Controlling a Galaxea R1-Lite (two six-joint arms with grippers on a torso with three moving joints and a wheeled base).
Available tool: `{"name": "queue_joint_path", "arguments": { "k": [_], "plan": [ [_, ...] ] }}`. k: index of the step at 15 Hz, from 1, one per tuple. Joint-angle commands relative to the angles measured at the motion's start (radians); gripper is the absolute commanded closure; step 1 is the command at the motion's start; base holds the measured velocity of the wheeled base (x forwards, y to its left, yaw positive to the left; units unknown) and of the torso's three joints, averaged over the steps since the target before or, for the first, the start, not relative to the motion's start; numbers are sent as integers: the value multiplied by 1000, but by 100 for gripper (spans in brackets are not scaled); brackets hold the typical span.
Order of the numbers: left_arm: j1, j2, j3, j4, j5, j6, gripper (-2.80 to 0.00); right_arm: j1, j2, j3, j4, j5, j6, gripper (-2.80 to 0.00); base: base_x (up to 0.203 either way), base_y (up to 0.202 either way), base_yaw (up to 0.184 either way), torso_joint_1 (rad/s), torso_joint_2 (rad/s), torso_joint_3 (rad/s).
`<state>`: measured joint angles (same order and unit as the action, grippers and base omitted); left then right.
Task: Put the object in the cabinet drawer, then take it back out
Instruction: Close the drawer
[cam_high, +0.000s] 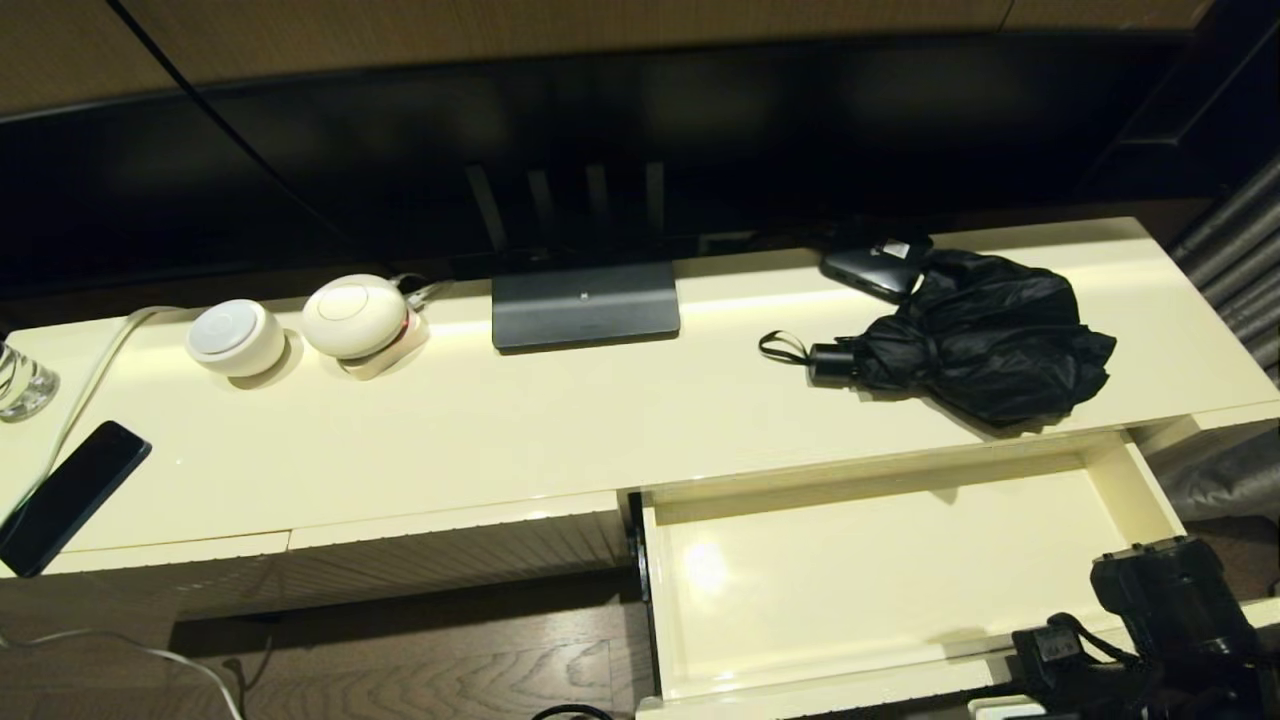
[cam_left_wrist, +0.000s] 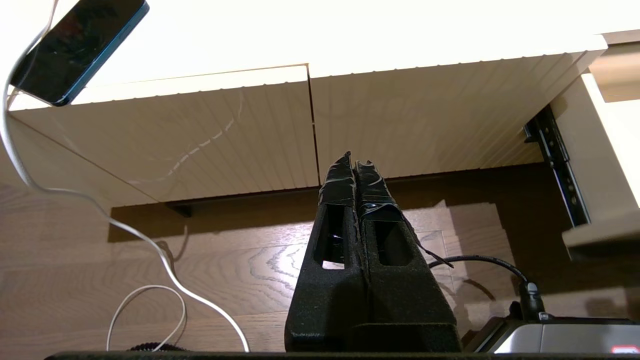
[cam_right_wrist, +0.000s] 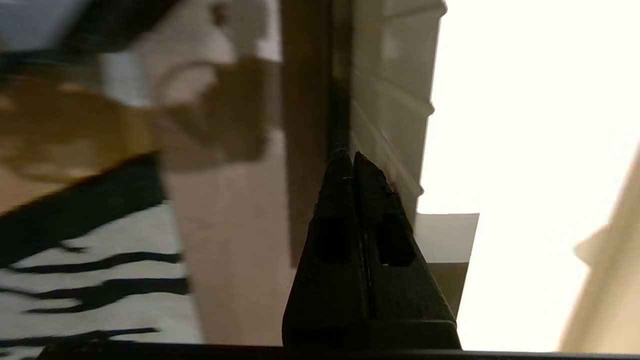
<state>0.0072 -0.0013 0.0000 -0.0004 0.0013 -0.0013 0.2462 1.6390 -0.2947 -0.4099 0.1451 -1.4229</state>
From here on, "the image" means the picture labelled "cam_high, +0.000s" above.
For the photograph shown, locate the cream drawer with bar handle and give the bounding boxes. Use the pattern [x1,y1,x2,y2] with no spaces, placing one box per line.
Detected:
[628,430,1280,720]

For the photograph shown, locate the black umbrella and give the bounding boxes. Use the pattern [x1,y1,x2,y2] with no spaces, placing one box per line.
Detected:
[758,248,1118,429]

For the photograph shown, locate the blurred cream and black object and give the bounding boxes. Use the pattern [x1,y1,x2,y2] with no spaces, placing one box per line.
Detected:
[0,215,1280,623]

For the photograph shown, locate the grey fabric cushion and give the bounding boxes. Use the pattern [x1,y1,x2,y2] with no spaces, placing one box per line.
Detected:
[1160,425,1280,523]

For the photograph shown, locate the grey pleated curtain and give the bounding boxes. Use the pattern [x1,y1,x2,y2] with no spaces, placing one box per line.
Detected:
[1165,150,1280,386]

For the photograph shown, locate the black set-top box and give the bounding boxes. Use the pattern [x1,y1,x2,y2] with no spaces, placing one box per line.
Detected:
[820,232,934,304]

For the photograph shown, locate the grey television base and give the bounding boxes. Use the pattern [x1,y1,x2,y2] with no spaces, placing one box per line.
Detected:
[490,260,683,353]

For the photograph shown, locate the black flat television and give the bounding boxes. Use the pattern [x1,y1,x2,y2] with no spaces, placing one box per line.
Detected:
[200,32,1201,271]

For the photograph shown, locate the white round dome device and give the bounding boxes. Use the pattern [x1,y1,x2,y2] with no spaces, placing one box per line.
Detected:
[300,272,409,358]

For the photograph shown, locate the black smartphone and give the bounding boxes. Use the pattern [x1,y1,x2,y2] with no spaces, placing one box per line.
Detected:
[0,420,152,578]

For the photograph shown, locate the clear drinking glass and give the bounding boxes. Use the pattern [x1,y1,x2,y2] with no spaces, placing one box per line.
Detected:
[0,340,61,421]

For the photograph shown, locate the cream charging base plate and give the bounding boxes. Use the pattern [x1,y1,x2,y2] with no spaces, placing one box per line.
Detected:
[333,310,431,382]

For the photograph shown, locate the white cable bundle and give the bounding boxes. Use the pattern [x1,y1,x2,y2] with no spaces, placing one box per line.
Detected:
[393,272,456,311]

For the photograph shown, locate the white round speaker grey ring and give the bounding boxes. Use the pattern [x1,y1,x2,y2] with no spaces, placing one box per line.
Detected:
[184,298,287,378]

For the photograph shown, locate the white charging cable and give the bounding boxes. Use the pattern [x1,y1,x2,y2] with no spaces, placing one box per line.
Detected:
[0,305,246,720]

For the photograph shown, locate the thin black hanging cable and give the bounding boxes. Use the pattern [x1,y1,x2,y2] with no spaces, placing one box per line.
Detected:
[105,0,391,271]

